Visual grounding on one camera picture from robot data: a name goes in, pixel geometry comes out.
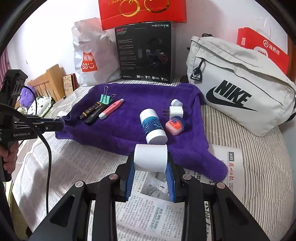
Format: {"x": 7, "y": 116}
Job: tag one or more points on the grey sling bag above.
{"x": 231, "y": 69}

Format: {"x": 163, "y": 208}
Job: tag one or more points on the white shopping bag red logo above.
{"x": 92, "y": 41}

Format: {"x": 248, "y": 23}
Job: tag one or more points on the purple towel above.
{"x": 138, "y": 99}

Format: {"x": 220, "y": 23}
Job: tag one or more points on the person's left hand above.
{"x": 11, "y": 160}

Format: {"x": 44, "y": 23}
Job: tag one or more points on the patterned pillow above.
{"x": 44, "y": 104}

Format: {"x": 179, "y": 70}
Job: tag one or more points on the black headphone box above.
{"x": 143, "y": 53}

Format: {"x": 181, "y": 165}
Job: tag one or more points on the newspaper sheets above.
{"x": 81, "y": 162}

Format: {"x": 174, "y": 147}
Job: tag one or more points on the large white bottle blue label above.
{"x": 152, "y": 125}

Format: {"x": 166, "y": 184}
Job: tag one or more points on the red gift box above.
{"x": 143, "y": 16}

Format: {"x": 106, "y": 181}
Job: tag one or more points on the small white bottle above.
{"x": 150, "y": 157}

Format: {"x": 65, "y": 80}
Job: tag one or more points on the blue jar pink label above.
{"x": 174, "y": 126}

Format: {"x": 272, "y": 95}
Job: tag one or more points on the wooden plaque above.
{"x": 69, "y": 84}

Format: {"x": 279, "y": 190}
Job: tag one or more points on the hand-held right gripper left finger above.
{"x": 130, "y": 176}

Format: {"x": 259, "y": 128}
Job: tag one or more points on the teal binder clip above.
{"x": 105, "y": 99}

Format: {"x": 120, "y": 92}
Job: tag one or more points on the black case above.
{"x": 94, "y": 115}

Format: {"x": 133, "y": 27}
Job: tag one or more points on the pink highlighter pen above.
{"x": 111, "y": 109}

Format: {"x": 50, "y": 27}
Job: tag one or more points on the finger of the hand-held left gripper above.
{"x": 41, "y": 118}
{"x": 50, "y": 126}

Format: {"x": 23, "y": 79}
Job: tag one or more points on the purple plush toy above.
{"x": 29, "y": 96}

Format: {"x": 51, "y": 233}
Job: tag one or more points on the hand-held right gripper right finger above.
{"x": 170, "y": 183}

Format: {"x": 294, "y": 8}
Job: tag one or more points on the white charger plug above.
{"x": 177, "y": 111}

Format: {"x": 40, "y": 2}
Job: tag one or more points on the red paper bag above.
{"x": 254, "y": 39}

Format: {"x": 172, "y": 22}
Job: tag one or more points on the dark brown gold tin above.
{"x": 90, "y": 110}

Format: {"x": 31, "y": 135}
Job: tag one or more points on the wooden headboard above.
{"x": 50, "y": 78}

